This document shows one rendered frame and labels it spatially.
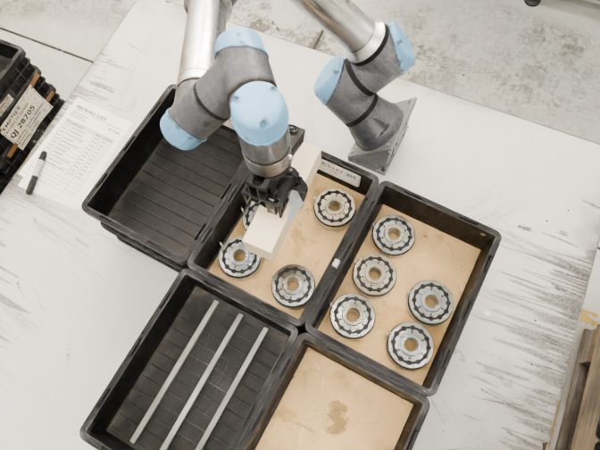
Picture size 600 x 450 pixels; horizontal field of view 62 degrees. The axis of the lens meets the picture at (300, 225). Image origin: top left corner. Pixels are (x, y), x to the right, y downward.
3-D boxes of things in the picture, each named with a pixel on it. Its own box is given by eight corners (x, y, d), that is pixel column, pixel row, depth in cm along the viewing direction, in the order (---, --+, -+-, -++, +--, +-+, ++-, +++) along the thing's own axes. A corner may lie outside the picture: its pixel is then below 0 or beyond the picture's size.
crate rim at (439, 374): (380, 181, 120) (382, 178, 118) (500, 237, 114) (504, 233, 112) (302, 330, 108) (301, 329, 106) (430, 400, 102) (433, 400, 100)
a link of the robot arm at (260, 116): (277, 67, 67) (294, 119, 64) (283, 112, 78) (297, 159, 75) (220, 81, 67) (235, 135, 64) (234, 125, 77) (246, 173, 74)
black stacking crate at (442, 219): (377, 198, 129) (382, 179, 118) (487, 250, 123) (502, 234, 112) (304, 337, 117) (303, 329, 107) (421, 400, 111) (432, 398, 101)
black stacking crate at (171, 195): (183, 108, 141) (171, 83, 130) (274, 151, 135) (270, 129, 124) (99, 225, 129) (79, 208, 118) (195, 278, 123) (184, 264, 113)
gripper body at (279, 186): (244, 204, 90) (233, 175, 79) (264, 165, 93) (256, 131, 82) (282, 220, 89) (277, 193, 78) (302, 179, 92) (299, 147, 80)
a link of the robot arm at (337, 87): (341, 105, 141) (308, 73, 135) (379, 78, 134) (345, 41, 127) (339, 131, 133) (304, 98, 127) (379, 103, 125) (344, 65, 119)
